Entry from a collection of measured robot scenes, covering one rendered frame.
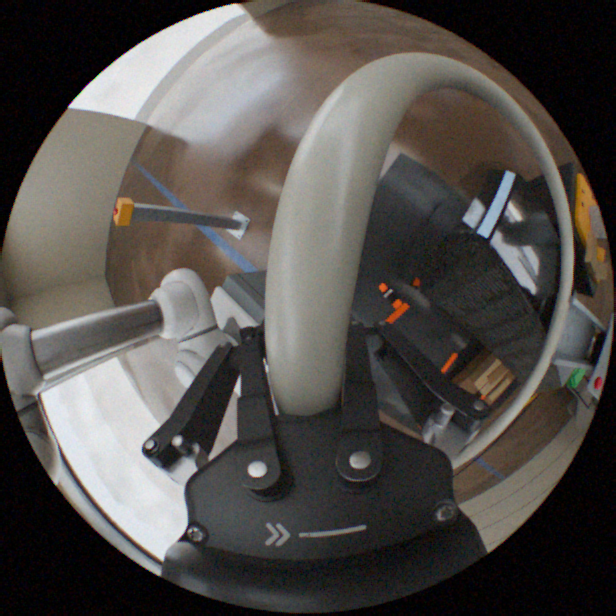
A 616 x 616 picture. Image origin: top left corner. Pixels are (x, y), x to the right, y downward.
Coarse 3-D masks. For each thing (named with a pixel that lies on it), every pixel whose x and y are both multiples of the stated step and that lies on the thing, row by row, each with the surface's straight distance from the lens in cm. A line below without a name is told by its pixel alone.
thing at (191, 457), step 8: (176, 440) 8; (184, 440) 8; (192, 440) 9; (176, 448) 8; (184, 448) 8; (192, 448) 9; (200, 448) 9; (176, 456) 9; (184, 456) 9; (192, 456) 9; (200, 456) 9; (168, 464) 9; (176, 464) 9; (184, 464) 8; (192, 464) 8; (200, 464) 9; (168, 472) 9; (176, 472) 9; (184, 472) 8; (192, 472) 8; (176, 480) 8; (184, 480) 8
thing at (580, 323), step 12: (576, 300) 46; (576, 312) 58; (588, 312) 55; (564, 324) 53; (576, 324) 60; (588, 324) 70; (600, 324) 70; (564, 336) 55; (576, 336) 63; (588, 336) 74; (564, 348) 57; (576, 348) 66; (588, 348) 79; (552, 360) 46; (564, 360) 50; (576, 360) 63
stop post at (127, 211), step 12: (120, 204) 113; (132, 204) 112; (144, 204) 124; (120, 216) 113; (132, 216) 117; (144, 216) 119; (156, 216) 122; (168, 216) 126; (180, 216) 130; (192, 216) 136; (204, 216) 142; (216, 216) 153; (240, 216) 176; (228, 228) 164; (240, 228) 173
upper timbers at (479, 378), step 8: (488, 360) 170; (496, 360) 167; (480, 368) 170; (488, 368) 166; (472, 376) 170; (480, 376) 165; (480, 384) 171; (488, 384) 177; (496, 384) 184; (488, 392) 184
